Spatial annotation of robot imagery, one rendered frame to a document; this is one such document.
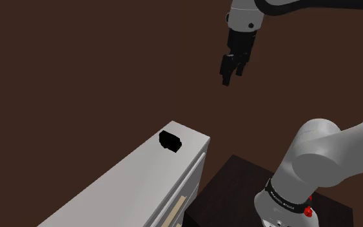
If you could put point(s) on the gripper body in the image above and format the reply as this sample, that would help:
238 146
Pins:
241 41

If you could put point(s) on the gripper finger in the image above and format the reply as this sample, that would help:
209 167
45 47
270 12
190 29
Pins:
242 65
227 69

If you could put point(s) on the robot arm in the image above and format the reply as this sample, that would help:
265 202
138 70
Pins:
319 157

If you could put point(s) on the black blocky object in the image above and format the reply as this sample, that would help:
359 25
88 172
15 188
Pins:
170 141

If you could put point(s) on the dark robot stand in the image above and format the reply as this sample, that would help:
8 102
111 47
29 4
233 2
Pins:
231 195

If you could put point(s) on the grey chest of drawers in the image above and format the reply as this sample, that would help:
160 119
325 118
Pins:
137 182

